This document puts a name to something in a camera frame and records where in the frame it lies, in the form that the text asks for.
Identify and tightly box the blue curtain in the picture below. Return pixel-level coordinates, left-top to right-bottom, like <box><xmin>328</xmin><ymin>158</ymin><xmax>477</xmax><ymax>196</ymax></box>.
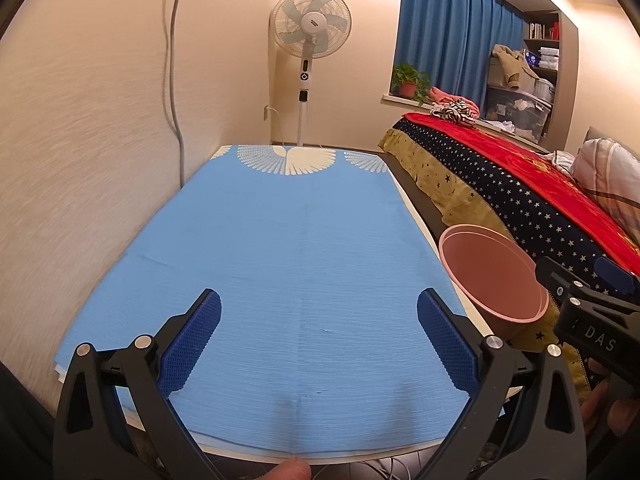
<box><xmin>392</xmin><ymin>0</ymin><xmax>526</xmax><ymax>106</ymax></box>

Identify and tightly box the black white striped cloth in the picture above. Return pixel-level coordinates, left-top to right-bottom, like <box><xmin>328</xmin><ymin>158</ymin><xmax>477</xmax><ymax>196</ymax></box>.
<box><xmin>432</xmin><ymin>101</ymin><xmax>479</xmax><ymax>126</ymax></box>

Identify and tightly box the tan jacket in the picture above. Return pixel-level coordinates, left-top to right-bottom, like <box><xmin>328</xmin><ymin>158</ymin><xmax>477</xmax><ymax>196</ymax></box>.
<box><xmin>489</xmin><ymin>44</ymin><xmax>538</xmax><ymax>90</ymax></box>

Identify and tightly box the blue patterned table cloth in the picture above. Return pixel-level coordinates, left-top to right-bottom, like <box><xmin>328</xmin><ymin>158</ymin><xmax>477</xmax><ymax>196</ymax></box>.
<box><xmin>54</xmin><ymin>144</ymin><xmax>506</xmax><ymax>466</ymax></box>

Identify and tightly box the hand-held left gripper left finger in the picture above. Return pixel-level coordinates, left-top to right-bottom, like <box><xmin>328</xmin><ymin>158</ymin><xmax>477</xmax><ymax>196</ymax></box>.
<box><xmin>52</xmin><ymin>287</ymin><xmax>223</xmax><ymax>480</ymax></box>

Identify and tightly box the plaid pillow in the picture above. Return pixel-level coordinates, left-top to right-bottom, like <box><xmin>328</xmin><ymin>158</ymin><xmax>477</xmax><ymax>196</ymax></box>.
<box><xmin>570</xmin><ymin>137</ymin><xmax>640</xmax><ymax>231</ymax></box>

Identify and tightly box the wooden bookshelf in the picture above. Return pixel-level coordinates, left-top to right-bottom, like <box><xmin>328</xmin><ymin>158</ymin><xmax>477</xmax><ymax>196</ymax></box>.
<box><xmin>522</xmin><ymin>10</ymin><xmax>562</xmax><ymax>87</ymax></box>

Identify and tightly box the person's left hand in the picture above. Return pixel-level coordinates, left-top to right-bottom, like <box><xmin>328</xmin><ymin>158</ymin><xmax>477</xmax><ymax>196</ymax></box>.
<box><xmin>261</xmin><ymin>456</ymin><xmax>312</xmax><ymax>480</ymax></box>

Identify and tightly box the clear plastic storage box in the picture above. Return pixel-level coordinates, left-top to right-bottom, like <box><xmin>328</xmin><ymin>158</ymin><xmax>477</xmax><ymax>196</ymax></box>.
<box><xmin>484</xmin><ymin>85</ymin><xmax>553</xmax><ymax>144</ymax></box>

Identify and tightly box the white window sill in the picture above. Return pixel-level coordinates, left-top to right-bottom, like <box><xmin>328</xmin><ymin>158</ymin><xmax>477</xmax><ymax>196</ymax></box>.
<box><xmin>382</xmin><ymin>94</ymin><xmax>436</xmax><ymax>109</ymax></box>

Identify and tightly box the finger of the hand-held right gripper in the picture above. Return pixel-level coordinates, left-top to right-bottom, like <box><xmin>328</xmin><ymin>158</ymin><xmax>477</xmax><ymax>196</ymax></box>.
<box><xmin>534</xmin><ymin>256</ymin><xmax>598</xmax><ymax>308</ymax></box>
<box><xmin>594</xmin><ymin>255</ymin><xmax>638</xmax><ymax>298</ymax></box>

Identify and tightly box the person's right hand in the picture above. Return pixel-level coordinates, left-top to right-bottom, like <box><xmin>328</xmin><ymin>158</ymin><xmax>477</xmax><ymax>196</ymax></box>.
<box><xmin>579</xmin><ymin>359</ymin><xmax>640</xmax><ymax>442</ymax></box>

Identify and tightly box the stack of white boxes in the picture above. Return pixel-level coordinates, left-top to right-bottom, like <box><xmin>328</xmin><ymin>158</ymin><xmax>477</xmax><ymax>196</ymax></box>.
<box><xmin>525</xmin><ymin>47</ymin><xmax>559</xmax><ymax>70</ymax></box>

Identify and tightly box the red floral blanket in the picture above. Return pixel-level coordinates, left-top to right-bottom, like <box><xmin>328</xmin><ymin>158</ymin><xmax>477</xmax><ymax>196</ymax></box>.
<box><xmin>402</xmin><ymin>112</ymin><xmax>640</xmax><ymax>257</ymax></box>

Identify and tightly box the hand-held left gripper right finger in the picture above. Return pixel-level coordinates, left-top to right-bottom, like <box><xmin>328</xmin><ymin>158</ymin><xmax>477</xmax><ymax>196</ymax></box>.
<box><xmin>416</xmin><ymin>287</ymin><xmax>586</xmax><ymax>480</ymax></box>

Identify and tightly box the pink plastic bin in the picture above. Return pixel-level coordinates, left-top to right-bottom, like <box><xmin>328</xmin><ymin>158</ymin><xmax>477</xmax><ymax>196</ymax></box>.
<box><xmin>439</xmin><ymin>224</ymin><xmax>550</xmax><ymax>347</ymax></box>

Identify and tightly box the pink cloth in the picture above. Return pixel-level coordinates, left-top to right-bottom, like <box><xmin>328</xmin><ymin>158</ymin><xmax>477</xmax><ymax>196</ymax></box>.
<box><xmin>428</xmin><ymin>86</ymin><xmax>481</xmax><ymax>111</ymax></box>

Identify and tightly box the grey striped cloth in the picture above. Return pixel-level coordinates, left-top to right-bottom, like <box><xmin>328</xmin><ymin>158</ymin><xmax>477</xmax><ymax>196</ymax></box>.
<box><xmin>545</xmin><ymin>150</ymin><xmax>576</xmax><ymax>174</ymax></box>

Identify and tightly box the grey lidded storage box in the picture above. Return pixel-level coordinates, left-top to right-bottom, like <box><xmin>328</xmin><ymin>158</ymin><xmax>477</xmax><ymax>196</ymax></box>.
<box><xmin>532</xmin><ymin>77</ymin><xmax>556</xmax><ymax>104</ymax></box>

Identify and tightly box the white standing fan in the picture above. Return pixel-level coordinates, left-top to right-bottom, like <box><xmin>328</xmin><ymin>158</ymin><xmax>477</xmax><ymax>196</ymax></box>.
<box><xmin>269</xmin><ymin>0</ymin><xmax>352</xmax><ymax>148</ymax></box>

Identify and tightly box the row of books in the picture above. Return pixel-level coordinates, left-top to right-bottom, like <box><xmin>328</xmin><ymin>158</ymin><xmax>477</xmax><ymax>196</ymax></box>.
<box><xmin>526</xmin><ymin>21</ymin><xmax>560</xmax><ymax>41</ymax></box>

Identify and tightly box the green potted plant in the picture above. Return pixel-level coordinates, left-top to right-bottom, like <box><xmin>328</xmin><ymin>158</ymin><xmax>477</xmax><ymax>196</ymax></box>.
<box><xmin>391</xmin><ymin>63</ymin><xmax>432</xmax><ymax>100</ymax></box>

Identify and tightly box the grey wall cable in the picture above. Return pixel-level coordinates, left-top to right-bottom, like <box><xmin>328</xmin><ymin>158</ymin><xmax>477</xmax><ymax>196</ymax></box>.
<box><xmin>166</xmin><ymin>0</ymin><xmax>190</xmax><ymax>187</ymax></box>

